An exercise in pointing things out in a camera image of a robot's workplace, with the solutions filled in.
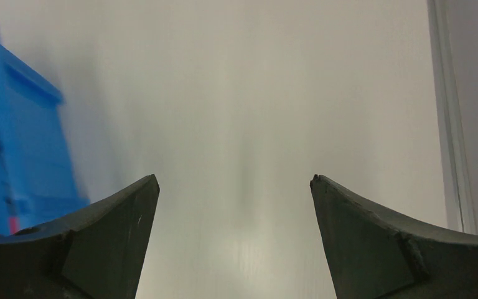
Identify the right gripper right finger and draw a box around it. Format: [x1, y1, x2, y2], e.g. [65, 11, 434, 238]
[310, 175, 478, 298]

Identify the right side aluminium rail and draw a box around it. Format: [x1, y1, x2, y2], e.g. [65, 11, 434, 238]
[426, 1, 477, 234]

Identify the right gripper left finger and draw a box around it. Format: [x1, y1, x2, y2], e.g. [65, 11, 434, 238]
[0, 175, 160, 298]

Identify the blue plastic storage bin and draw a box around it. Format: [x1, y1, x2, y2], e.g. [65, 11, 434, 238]
[0, 43, 89, 235]

